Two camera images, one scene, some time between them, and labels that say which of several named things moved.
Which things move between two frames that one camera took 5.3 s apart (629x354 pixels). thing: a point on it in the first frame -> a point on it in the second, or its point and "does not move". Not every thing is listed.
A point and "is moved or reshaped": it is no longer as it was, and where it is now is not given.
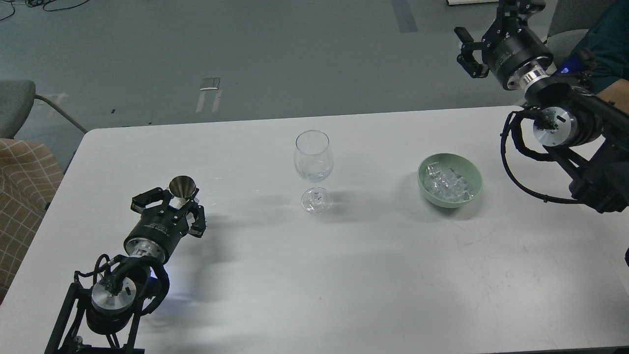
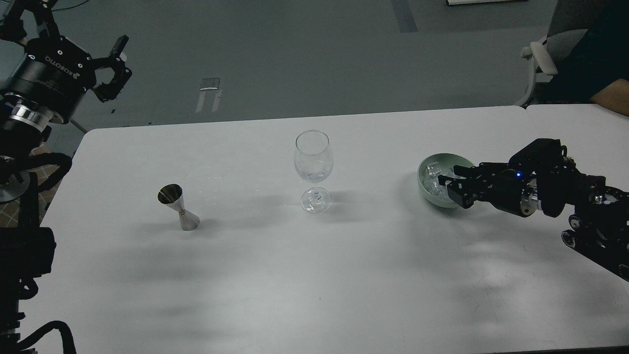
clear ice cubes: (445, 184) does not move
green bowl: (449, 180) does not move
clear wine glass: (314, 161) does not move
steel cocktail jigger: (182, 186) is moved or reshaped
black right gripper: (511, 49) -> (500, 184)
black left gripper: (160, 227) -> (52, 73)
